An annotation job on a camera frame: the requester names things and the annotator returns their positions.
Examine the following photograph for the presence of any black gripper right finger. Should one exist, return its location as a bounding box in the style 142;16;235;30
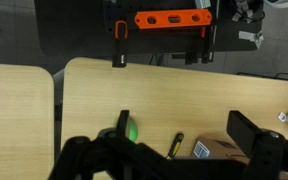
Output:
226;110;262;157

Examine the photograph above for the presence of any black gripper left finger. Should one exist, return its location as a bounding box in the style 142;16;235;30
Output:
116;110;129;137

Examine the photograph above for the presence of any green ball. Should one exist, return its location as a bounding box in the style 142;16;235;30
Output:
127;119;138;142

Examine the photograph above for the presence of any brown cardboard box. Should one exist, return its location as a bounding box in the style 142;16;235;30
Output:
191;136;249;164

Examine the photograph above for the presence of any orange black clamp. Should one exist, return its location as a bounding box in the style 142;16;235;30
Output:
112;20;128;68

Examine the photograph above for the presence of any orange spirit level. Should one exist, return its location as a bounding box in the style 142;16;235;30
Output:
134;9;212;30

